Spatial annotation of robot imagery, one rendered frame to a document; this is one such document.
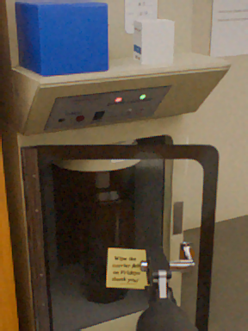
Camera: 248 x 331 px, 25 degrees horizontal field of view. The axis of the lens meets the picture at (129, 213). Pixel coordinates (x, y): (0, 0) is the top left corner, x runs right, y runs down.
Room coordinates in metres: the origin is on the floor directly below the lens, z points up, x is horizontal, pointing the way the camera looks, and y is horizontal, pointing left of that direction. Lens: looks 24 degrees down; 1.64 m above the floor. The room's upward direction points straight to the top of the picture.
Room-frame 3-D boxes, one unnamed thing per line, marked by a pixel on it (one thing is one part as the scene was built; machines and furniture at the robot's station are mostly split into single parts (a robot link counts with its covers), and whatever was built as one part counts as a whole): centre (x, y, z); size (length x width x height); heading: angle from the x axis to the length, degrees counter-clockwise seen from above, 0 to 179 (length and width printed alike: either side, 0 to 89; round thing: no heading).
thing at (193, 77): (0.87, 0.01, 1.46); 0.32 x 0.11 x 0.10; 118
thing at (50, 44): (0.82, 0.10, 1.56); 0.10 x 0.10 x 0.09; 28
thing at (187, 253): (0.81, -0.06, 1.20); 0.10 x 0.05 x 0.03; 91
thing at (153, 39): (0.89, -0.04, 1.54); 0.05 x 0.05 x 0.06; 14
